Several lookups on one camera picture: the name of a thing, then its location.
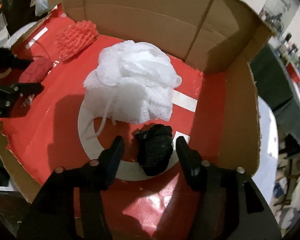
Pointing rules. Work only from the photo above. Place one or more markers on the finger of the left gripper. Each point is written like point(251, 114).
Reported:
point(22, 64)
point(24, 93)

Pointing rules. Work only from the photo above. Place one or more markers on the black knitted scrunchie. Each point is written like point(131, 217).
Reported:
point(155, 147)

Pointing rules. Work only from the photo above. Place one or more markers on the cardboard box red interior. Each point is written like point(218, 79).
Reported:
point(210, 43)

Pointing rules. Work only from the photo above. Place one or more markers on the green cloth side table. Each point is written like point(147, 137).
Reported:
point(275, 87)

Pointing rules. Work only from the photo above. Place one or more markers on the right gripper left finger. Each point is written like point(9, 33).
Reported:
point(69, 204)

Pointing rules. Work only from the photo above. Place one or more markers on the red yarn pompom with cord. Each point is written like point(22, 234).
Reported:
point(38, 69)

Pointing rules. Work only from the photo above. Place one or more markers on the coral knitted scrunchie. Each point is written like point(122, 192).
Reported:
point(74, 38)

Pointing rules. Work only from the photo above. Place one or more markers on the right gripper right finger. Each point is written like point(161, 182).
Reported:
point(230, 205)

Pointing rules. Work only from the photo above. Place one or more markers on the white mesh bath pouf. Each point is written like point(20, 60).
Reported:
point(133, 82)

